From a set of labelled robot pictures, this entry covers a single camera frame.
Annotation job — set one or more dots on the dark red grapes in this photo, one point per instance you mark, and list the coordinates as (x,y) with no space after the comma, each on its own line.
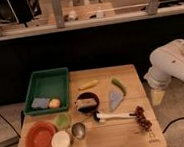
(142,120)

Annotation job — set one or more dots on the orange yellow fruit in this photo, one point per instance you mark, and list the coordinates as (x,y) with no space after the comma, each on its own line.
(54,103)

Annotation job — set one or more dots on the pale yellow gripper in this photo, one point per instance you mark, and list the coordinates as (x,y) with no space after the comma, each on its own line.
(156,96)

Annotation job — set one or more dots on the red plastic bowl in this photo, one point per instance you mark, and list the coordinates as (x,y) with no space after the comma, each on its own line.
(40,134)

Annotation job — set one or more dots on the green plastic tray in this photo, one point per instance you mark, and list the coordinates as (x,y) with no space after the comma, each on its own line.
(49,83)

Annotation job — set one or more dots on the yellow banana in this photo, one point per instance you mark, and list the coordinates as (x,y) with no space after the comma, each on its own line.
(88,85)

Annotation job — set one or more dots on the white bowl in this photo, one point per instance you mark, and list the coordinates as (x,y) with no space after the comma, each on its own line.
(61,139)

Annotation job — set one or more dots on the brown bread slice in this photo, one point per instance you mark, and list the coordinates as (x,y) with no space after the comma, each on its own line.
(86,103)

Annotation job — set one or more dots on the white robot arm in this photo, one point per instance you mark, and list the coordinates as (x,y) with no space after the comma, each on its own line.
(167,62)

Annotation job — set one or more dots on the steel metal cup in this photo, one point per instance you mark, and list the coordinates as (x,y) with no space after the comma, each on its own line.
(78,130)

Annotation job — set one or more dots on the green plastic cup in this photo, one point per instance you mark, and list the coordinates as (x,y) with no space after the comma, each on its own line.
(62,121)

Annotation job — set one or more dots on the black bowl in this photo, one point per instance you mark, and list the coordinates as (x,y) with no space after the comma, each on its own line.
(87,95)

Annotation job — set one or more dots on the grey blue cloth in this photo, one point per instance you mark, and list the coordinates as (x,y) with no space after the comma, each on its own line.
(115,98)

